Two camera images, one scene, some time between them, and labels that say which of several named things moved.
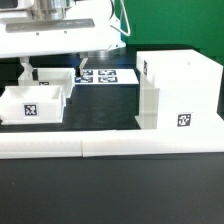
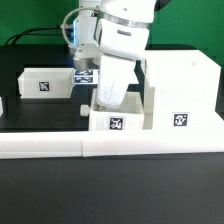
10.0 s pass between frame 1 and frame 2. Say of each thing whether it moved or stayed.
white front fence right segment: stayed
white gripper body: moved
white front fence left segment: stayed
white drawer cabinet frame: stayed
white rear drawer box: stayed
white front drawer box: moved
